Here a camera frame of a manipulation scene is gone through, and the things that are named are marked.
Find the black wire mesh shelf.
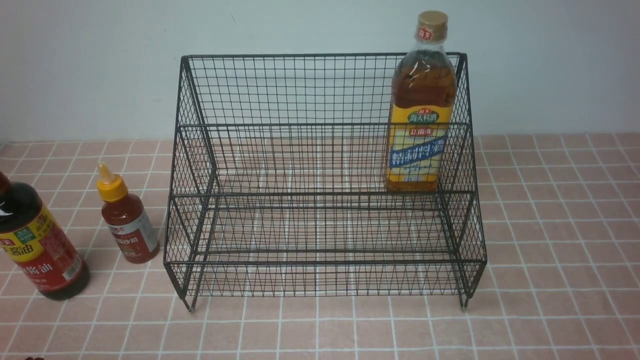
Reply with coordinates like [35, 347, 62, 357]
[163, 52, 488, 312]

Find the red sauce squeeze bottle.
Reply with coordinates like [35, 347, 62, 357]
[96, 162, 160, 264]

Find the dark soy sauce bottle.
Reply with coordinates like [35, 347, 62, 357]
[0, 173, 90, 301]

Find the amber cooking wine bottle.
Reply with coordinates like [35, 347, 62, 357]
[384, 10, 457, 192]

